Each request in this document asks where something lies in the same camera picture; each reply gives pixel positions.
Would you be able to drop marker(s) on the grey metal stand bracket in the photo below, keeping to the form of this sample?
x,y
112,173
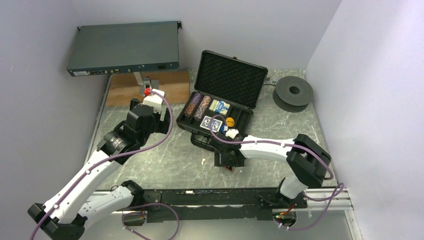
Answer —
x,y
145,83

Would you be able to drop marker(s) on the purple chip stack in case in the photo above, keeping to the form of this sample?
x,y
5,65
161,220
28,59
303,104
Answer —
x,y
196,98

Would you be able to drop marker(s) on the grey network switch box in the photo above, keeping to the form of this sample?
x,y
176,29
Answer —
x,y
125,48

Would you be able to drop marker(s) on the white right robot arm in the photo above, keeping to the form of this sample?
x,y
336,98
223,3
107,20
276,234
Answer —
x,y
309,162

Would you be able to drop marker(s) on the red triangular dealer button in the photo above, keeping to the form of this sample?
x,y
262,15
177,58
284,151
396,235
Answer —
x,y
229,168

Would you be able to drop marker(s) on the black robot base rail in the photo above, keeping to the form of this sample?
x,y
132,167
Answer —
x,y
213,204

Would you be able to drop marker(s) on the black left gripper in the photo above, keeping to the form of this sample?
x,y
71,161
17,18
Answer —
x,y
161,126

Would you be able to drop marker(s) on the red handled clamp tool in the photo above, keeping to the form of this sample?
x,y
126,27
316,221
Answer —
x,y
269,81

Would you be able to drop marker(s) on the blue patterned card deck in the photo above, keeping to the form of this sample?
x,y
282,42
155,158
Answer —
x,y
207,123

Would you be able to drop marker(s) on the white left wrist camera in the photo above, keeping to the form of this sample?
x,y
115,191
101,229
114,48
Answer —
x,y
153,100

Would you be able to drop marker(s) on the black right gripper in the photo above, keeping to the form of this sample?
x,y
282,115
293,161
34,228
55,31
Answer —
x,y
237,162

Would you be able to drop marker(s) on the orange round button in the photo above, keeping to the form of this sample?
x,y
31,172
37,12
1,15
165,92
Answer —
x,y
230,122

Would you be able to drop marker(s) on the black poker set case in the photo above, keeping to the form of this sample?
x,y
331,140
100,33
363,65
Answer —
x,y
224,78

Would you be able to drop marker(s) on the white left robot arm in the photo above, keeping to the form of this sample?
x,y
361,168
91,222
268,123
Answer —
x,y
68,214

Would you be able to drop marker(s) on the grey filament spool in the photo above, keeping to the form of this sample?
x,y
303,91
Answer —
x,y
292,94

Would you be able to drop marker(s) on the wooden board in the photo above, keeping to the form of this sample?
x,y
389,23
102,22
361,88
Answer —
x,y
124,87

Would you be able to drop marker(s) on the blue card deck box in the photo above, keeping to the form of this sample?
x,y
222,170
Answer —
x,y
220,107

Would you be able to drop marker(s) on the orange black chip stack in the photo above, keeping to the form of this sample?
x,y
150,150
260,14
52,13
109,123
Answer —
x,y
189,111

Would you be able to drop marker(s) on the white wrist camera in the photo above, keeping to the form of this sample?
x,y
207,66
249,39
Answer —
x,y
231,133
153,100

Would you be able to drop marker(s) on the orange blue chip stack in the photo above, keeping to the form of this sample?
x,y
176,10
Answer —
x,y
205,101
199,112

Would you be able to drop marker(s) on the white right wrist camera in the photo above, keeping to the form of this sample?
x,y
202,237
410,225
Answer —
x,y
231,133

